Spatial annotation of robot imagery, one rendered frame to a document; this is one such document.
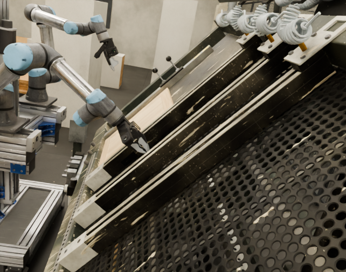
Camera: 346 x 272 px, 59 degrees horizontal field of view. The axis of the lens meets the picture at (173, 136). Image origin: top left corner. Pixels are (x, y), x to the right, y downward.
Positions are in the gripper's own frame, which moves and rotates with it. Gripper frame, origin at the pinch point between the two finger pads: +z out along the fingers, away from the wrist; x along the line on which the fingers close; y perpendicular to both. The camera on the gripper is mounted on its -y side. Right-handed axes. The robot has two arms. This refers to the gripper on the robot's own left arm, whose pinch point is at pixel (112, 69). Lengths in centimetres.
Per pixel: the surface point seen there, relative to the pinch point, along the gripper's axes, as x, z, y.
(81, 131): 2, 36, -40
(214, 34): 18, 0, 74
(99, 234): -130, 36, 8
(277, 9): 22, -2, 121
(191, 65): -8, 12, 52
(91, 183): -79, 41, -11
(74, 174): -44, 49, -36
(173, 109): -75, 18, 39
